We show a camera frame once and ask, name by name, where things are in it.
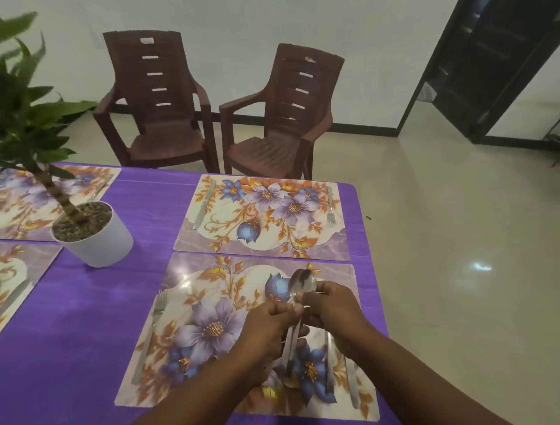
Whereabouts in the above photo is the person's right hand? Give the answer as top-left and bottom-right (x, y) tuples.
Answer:
(293, 280), (373, 363)

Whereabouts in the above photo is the brown plastic chair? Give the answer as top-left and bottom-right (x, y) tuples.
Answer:
(218, 43), (345, 181)
(92, 29), (221, 174)

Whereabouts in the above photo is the person's left forearm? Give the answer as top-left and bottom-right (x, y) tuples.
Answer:
(131, 350), (263, 425)

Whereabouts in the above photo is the green plant with white pot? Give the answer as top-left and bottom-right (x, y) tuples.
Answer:
(0, 11), (134, 269)

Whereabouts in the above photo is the dark wooden door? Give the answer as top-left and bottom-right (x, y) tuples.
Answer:
(430, 0), (560, 141)

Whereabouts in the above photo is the purple cloth table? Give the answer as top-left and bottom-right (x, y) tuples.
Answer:
(0, 162), (390, 425)

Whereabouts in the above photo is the black wire rack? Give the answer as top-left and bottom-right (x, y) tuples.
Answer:
(542, 131), (560, 169)

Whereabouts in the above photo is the person's right forearm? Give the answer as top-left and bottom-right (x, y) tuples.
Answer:
(345, 328), (513, 425)

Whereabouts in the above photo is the floral placemat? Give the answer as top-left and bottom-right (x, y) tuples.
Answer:
(173, 174), (352, 262)
(0, 241), (64, 333)
(0, 165), (123, 243)
(114, 252), (380, 423)

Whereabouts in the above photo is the steel fork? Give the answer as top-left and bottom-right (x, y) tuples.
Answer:
(85, 174), (116, 203)
(131, 288), (169, 386)
(325, 186), (338, 228)

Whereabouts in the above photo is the person's left hand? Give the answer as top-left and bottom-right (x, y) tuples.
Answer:
(236, 299), (310, 387)

